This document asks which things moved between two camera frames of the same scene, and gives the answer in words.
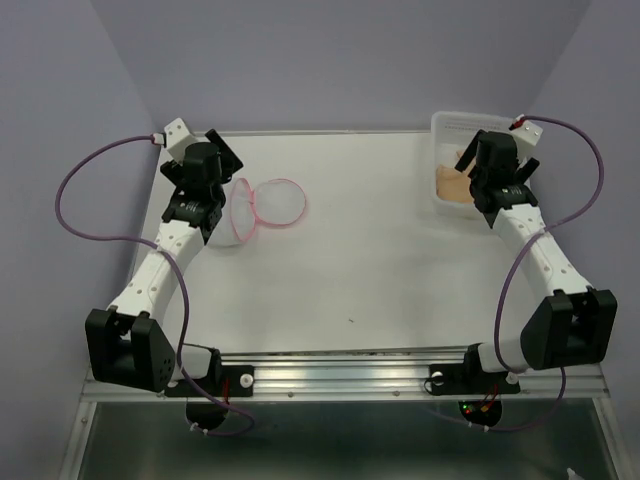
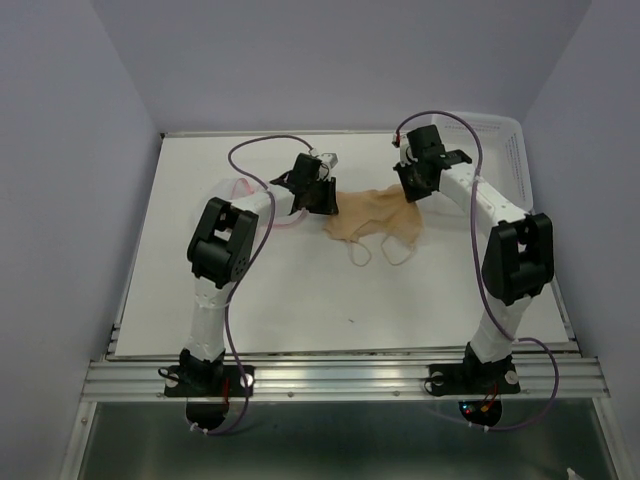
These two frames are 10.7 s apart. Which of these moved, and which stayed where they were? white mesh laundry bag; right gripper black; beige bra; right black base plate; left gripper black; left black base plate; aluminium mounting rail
Moved: left gripper black; right gripper black; beige bra
Stayed: aluminium mounting rail; left black base plate; white mesh laundry bag; right black base plate
